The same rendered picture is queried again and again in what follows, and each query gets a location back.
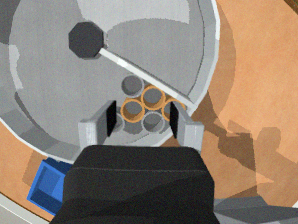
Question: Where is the blue tray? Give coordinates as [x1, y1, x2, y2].
[26, 157, 72, 216]

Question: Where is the bronze bushing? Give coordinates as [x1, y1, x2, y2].
[141, 84, 166, 111]
[121, 96, 145, 123]
[160, 95, 185, 121]

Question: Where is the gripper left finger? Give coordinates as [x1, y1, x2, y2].
[78, 100, 117, 152]

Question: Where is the grey metal sleeve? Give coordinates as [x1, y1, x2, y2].
[119, 72, 145, 98]
[112, 106, 126, 134]
[141, 108, 165, 134]

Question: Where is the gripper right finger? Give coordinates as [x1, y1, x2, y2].
[169, 102, 205, 156]

